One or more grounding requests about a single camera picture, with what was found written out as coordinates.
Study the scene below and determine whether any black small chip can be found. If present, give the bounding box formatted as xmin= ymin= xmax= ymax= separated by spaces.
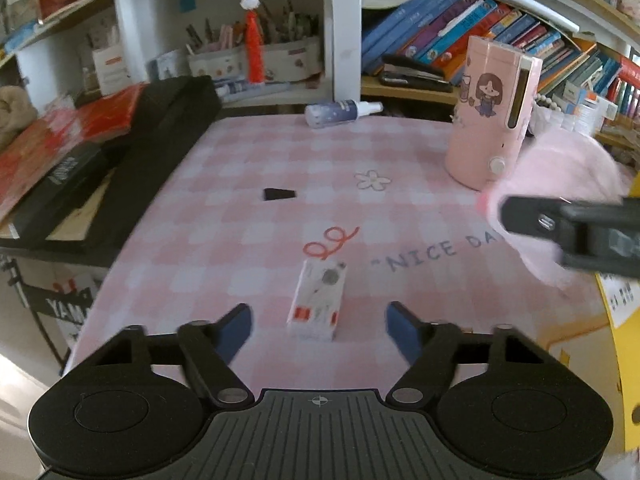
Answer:
xmin=262 ymin=188 xmax=296 ymax=202

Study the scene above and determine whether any spray bottle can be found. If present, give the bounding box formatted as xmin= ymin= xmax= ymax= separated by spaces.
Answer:
xmin=305 ymin=100 xmax=384 ymax=129

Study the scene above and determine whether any red tassel ornament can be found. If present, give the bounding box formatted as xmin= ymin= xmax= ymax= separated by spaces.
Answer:
xmin=240 ymin=0 xmax=266 ymax=84

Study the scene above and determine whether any white bookshelf frame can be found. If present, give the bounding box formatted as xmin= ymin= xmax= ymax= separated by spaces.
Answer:
xmin=0 ymin=0 xmax=640 ymax=111

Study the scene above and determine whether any pink humidifier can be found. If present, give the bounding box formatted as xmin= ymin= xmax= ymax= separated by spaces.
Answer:
xmin=445 ymin=36 xmax=542 ymax=191

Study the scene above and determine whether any black flat box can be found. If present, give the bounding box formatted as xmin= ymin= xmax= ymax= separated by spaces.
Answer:
xmin=9 ymin=142 xmax=110 ymax=242

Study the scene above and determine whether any white red small box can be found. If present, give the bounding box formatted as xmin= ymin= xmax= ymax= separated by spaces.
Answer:
xmin=286 ymin=259 xmax=347 ymax=341

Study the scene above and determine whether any black keyboard case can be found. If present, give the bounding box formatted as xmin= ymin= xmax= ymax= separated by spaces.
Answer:
xmin=1 ymin=76 xmax=221 ymax=268

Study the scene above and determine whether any white pen holder box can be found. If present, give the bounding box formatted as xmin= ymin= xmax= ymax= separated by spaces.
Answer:
xmin=186 ymin=34 xmax=322 ymax=85

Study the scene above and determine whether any beige folded cloth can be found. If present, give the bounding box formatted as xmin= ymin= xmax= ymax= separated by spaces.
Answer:
xmin=0 ymin=86 xmax=38 ymax=151

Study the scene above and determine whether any pink pig plush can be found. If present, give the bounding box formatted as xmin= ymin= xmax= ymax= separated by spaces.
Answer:
xmin=478 ymin=128 xmax=629 ymax=288

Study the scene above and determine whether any red patterned paper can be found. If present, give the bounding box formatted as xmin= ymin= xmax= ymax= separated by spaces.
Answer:
xmin=1 ymin=84 xmax=145 ymax=217

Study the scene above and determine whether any yellow cardboard box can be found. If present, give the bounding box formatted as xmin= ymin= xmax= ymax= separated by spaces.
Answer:
xmin=596 ymin=273 xmax=640 ymax=451

